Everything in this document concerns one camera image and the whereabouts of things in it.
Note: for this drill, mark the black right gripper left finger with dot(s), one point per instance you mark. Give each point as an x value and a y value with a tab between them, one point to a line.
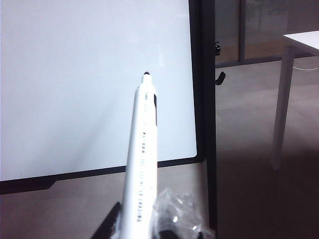
109	224

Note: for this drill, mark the plastic-wrapped right gripper right finger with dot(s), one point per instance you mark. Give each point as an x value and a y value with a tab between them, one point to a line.
179	219

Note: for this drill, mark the black stand locking lever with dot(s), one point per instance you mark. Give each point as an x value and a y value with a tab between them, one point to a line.
220	78

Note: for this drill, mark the white table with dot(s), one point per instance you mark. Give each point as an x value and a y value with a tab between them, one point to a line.
284	99

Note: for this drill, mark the black stand clamp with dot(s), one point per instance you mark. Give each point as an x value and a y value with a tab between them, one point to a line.
218	47

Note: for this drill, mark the black whiteboard stand post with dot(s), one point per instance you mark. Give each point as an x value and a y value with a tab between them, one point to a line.
210	112

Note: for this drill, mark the whiteboard with black frame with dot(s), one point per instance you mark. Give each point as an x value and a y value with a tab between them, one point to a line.
87	87

